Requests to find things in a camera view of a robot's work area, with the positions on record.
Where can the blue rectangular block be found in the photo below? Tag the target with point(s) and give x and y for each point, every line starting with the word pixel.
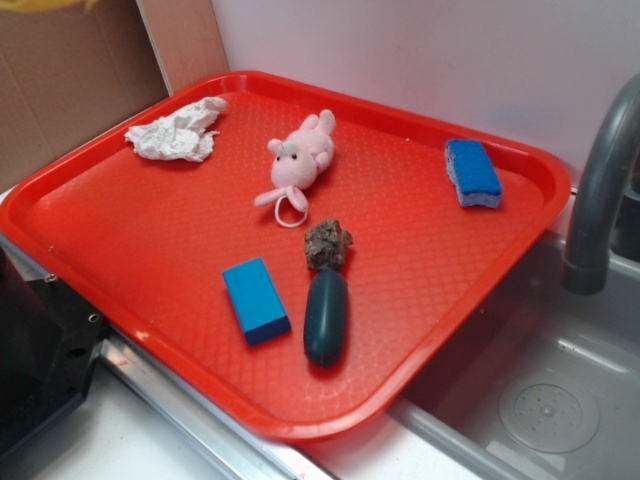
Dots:
pixel 256 302

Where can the yellow cloth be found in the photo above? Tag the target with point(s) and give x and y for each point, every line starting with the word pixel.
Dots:
pixel 35 6

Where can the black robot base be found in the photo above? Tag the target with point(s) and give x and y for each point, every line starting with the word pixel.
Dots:
pixel 50 339

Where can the brown rock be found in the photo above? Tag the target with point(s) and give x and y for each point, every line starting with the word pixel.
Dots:
pixel 327 245

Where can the red plastic tray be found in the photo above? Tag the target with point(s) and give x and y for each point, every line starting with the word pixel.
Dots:
pixel 146 242

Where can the dark green oval object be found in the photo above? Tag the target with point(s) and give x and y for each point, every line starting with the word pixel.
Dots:
pixel 326 316

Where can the pink plush bunny toy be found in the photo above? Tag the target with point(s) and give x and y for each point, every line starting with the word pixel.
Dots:
pixel 298 161

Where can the blue sponge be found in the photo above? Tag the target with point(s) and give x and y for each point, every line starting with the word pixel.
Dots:
pixel 472 174

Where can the crumpled white paper towel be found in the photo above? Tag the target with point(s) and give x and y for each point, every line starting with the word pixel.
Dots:
pixel 182 135

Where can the grey faucet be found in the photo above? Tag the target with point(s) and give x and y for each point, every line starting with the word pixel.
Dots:
pixel 605 216

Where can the grey sink basin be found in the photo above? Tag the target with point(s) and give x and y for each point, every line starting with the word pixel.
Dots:
pixel 537 383

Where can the brown cardboard panel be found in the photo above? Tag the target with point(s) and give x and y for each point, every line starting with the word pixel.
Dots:
pixel 71 73

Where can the metal rail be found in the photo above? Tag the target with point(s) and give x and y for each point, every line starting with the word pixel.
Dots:
pixel 141 422

